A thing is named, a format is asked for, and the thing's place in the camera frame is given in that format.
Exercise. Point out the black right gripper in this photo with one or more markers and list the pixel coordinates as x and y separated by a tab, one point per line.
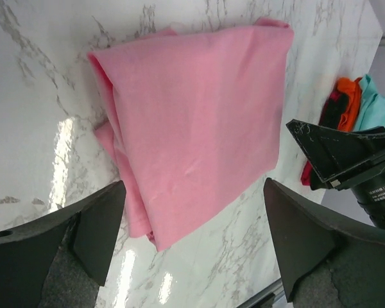
346	161

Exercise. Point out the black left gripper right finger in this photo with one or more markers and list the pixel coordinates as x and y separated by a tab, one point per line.
325	259

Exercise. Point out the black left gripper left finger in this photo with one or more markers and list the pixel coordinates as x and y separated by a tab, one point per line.
62	258

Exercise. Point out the pink t shirt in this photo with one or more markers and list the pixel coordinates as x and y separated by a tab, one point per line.
192	121

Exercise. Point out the folded teal t shirt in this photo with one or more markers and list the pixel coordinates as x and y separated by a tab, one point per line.
372	110

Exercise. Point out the folded black t shirt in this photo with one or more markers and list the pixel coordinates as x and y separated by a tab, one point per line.
332	111

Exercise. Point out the folded magenta t shirt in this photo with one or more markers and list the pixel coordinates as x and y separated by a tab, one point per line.
306	174

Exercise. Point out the folded orange t shirt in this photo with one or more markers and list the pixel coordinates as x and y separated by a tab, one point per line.
353	92

